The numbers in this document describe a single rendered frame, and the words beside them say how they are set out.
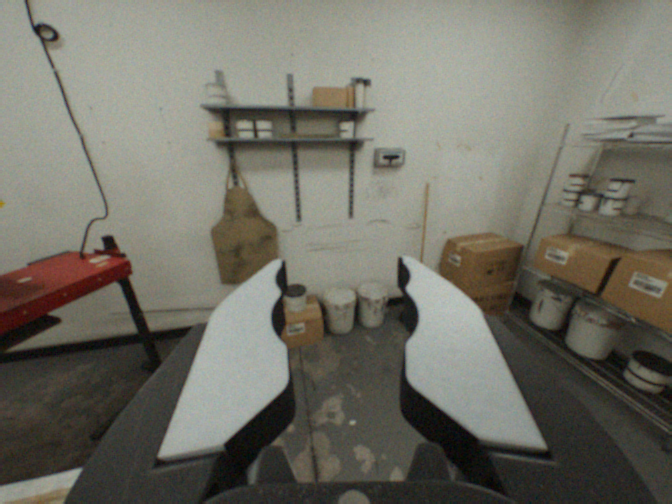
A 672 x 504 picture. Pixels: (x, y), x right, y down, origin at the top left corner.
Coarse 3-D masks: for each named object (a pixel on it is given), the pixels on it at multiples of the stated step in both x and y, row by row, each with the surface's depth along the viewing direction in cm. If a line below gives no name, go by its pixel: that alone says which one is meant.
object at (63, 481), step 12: (36, 480) 60; (48, 480) 60; (60, 480) 60; (72, 480) 60; (0, 492) 58; (12, 492) 58; (24, 492) 58; (36, 492) 58; (48, 492) 58; (60, 492) 59
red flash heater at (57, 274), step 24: (48, 264) 140; (72, 264) 140; (96, 264) 140; (120, 264) 140; (0, 288) 117; (24, 288) 117; (48, 288) 117; (72, 288) 121; (96, 288) 131; (0, 312) 100; (24, 312) 107; (48, 312) 114
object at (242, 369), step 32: (256, 288) 10; (224, 320) 8; (256, 320) 8; (224, 352) 7; (256, 352) 7; (192, 384) 6; (224, 384) 6; (256, 384) 6; (288, 384) 6; (192, 416) 6; (224, 416) 6; (256, 416) 6; (288, 416) 7; (192, 448) 5; (224, 448) 5; (256, 448) 6
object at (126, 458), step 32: (192, 352) 7; (160, 384) 6; (128, 416) 6; (160, 416) 6; (96, 448) 5; (128, 448) 5; (160, 448) 5; (96, 480) 5; (128, 480) 5; (160, 480) 5; (192, 480) 5; (224, 480) 5
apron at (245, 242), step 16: (240, 176) 197; (240, 192) 201; (224, 208) 203; (240, 208) 206; (256, 208) 209; (224, 224) 206; (240, 224) 211; (256, 224) 213; (272, 224) 216; (224, 240) 211; (240, 240) 216; (256, 240) 216; (272, 240) 221; (224, 256) 216; (240, 256) 220; (256, 256) 221; (272, 256) 227; (224, 272) 223; (240, 272) 225; (256, 272) 227
